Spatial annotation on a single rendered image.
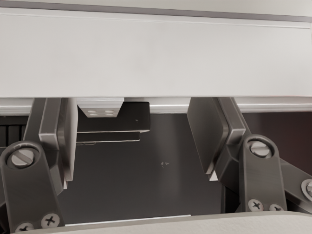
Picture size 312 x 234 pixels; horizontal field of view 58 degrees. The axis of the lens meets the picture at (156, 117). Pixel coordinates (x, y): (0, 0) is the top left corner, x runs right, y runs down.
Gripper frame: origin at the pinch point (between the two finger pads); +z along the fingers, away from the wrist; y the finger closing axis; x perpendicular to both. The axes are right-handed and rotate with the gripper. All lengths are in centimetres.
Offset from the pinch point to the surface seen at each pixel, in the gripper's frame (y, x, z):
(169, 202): 13, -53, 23
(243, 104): 19.6, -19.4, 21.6
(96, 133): -2.6, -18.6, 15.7
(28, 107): -11.8, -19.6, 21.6
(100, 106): -1.8, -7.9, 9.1
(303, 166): 49, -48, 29
